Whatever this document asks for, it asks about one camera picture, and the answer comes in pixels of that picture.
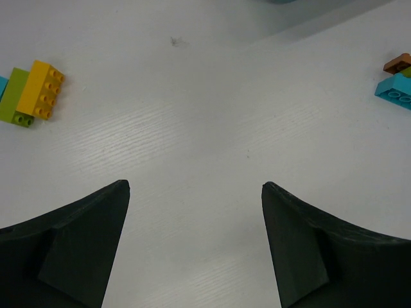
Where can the light blue long lego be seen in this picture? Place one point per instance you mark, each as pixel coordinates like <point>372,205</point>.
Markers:
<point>396,90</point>

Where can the lime green curved lego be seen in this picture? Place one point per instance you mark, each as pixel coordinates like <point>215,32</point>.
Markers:
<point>406,72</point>

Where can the light blue lego brick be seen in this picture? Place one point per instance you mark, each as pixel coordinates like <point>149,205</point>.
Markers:
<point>3,84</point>

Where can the brown lego plate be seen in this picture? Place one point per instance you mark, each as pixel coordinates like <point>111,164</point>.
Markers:
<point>398,64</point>

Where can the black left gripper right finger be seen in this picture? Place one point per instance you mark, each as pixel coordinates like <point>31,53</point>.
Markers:
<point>323,261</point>

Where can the lime green lego brick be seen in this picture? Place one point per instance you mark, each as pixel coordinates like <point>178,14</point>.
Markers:
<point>11,97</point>

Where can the teal divided plastic tray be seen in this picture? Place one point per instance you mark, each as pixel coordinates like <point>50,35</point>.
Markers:
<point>281,2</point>

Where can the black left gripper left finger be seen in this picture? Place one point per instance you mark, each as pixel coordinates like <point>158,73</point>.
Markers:
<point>64,258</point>

